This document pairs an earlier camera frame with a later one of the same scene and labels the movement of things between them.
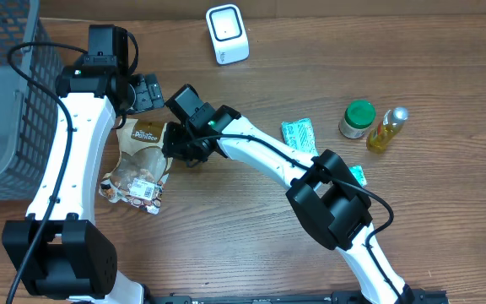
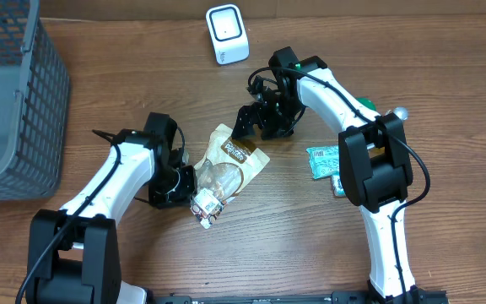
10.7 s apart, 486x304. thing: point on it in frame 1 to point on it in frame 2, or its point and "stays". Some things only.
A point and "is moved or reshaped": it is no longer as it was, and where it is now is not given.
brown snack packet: (142, 171) is moved or reshaped
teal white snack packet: (299, 136) is moved or reshaped
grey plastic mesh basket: (14, 118) stays
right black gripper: (177, 149) to (261, 110)
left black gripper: (148, 93) to (180, 186)
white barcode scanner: (228, 33) stays
